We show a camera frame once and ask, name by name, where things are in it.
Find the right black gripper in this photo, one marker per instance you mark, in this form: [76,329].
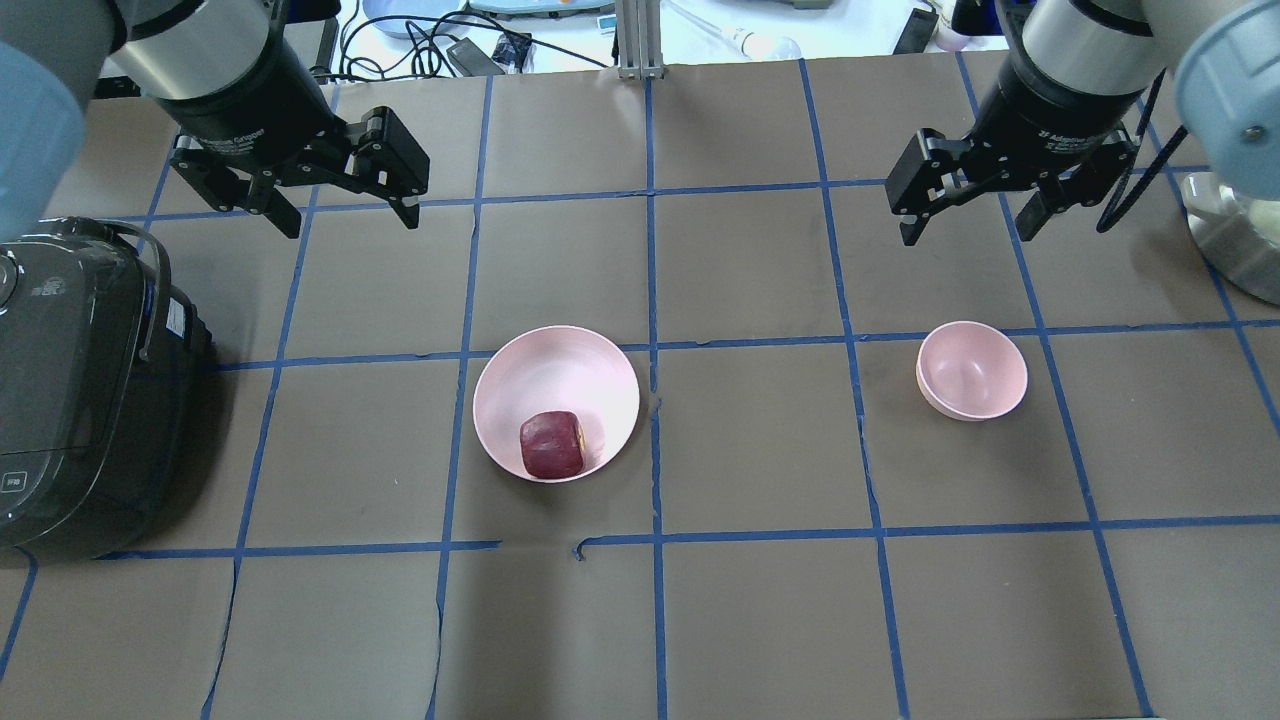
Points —
[1055,118]

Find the pink bowl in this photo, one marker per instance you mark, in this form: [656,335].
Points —
[970,371]

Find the pink plate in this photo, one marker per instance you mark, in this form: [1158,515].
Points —
[556,368]

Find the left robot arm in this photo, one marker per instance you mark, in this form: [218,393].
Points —
[53,52]

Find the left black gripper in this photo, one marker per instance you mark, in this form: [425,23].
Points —
[252,108]

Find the black power adapter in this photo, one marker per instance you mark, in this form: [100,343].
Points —
[468,60]

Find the red apple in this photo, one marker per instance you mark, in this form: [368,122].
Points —
[552,445]

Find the aluminium frame post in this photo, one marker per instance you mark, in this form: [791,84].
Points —
[637,40]

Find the steel steamer pot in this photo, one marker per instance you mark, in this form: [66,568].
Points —
[1236,234]

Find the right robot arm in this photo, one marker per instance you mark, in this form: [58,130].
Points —
[1218,57]

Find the black rice cooker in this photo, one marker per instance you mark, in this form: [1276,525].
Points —
[99,349]

